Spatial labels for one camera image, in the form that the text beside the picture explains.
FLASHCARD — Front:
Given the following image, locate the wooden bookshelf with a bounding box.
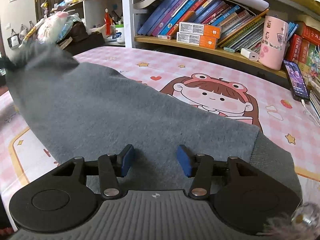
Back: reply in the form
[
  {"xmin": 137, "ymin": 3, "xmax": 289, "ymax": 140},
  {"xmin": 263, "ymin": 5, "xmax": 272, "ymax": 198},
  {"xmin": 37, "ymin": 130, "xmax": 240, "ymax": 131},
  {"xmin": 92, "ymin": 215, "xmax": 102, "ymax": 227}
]
[{"xmin": 122, "ymin": 0, "xmax": 319, "ymax": 87}]

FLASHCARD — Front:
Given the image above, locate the white charger block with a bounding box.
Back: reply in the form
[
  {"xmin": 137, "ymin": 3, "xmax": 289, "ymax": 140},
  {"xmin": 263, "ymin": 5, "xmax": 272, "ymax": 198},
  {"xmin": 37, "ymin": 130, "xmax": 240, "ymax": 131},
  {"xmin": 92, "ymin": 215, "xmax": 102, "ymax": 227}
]
[{"xmin": 240, "ymin": 48, "xmax": 259, "ymax": 61}]

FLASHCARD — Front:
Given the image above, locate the orange white box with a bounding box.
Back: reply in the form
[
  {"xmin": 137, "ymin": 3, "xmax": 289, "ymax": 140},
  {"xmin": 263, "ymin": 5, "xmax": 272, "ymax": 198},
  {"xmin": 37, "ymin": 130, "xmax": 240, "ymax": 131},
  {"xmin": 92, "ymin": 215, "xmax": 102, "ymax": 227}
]
[
  {"xmin": 179, "ymin": 22, "xmax": 221, "ymax": 39},
  {"xmin": 176, "ymin": 32, "xmax": 217, "ymax": 49}
]

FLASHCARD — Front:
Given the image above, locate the black smartphone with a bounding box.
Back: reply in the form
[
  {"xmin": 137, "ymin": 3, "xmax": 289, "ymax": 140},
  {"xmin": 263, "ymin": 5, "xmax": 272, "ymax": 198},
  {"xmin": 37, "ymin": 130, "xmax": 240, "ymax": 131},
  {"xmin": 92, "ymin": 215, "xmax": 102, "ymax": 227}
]
[{"xmin": 283, "ymin": 60, "xmax": 310, "ymax": 102}]

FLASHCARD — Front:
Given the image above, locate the grey sweater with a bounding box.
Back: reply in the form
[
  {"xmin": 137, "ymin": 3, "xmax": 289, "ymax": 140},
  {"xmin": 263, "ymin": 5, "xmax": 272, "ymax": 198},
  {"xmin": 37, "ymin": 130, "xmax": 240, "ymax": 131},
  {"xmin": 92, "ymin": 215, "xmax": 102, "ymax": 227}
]
[{"xmin": 1, "ymin": 43, "xmax": 302, "ymax": 196}]

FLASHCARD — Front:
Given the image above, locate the small white red box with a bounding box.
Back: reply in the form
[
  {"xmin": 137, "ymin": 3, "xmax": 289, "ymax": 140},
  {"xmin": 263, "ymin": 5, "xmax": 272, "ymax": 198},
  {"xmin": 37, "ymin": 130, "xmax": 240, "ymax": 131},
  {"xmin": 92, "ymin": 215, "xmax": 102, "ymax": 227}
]
[{"xmin": 157, "ymin": 35, "xmax": 171, "ymax": 40}]

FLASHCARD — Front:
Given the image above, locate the white shelf post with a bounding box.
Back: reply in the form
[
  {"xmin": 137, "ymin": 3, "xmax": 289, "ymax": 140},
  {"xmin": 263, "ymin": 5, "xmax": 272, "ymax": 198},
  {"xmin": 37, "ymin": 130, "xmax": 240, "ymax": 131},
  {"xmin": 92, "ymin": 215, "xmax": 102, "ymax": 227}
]
[{"xmin": 122, "ymin": 0, "xmax": 135, "ymax": 48}]

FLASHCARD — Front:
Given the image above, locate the pink cartoon tumbler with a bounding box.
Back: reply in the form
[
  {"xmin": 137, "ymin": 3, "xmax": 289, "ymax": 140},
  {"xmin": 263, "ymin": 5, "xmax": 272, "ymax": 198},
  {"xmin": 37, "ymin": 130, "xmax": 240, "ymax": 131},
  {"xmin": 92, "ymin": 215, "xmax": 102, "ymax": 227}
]
[{"xmin": 258, "ymin": 16, "xmax": 289, "ymax": 70}]

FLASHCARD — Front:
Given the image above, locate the white plastic jar green lid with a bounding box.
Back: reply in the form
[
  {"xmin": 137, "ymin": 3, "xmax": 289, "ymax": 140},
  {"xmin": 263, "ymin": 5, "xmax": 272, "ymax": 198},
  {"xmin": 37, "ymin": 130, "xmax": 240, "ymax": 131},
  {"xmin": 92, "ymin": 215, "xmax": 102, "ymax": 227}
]
[{"xmin": 115, "ymin": 24, "xmax": 125, "ymax": 44}]

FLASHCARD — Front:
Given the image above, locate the red tassel ornament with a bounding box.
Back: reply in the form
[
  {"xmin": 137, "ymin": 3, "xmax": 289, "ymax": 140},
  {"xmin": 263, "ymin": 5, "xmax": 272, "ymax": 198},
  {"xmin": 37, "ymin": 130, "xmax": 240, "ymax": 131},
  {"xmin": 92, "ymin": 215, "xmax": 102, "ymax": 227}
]
[{"xmin": 104, "ymin": 8, "xmax": 112, "ymax": 36}]

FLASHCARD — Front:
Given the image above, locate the lower orange white box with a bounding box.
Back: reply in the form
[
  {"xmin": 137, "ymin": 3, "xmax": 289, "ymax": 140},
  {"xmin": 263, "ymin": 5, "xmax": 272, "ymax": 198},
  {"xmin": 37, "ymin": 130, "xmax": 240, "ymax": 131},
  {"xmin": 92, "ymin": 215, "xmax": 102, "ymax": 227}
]
[{"xmin": 176, "ymin": 32, "xmax": 217, "ymax": 49}]

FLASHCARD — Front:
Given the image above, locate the row of colourful books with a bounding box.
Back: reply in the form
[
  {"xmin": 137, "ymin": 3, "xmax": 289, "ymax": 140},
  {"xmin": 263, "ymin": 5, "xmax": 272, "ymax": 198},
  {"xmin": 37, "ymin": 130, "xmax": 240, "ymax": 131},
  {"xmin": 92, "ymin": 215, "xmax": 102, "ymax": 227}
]
[{"xmin": 137, "ymin": 0, "xmax": 267, "ymax": 53}]

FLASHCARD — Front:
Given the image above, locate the upper orange white box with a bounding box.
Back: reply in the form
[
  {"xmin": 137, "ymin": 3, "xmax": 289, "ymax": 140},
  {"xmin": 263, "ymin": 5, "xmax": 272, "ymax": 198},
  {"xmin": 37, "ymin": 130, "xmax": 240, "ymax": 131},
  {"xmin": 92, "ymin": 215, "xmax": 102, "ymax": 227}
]
[{"xmin": 179, "ymin": 22, "xmax": 221, "ymax": 39}]

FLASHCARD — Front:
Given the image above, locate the pink checkered table mat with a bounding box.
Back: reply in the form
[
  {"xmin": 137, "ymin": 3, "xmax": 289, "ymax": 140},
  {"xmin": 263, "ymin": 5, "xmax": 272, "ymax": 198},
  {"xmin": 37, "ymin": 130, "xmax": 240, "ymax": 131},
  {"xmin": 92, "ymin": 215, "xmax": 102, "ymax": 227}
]
[{"xmin": 0, "ymin": 45, "xmax": 320, "ymax": 205}]

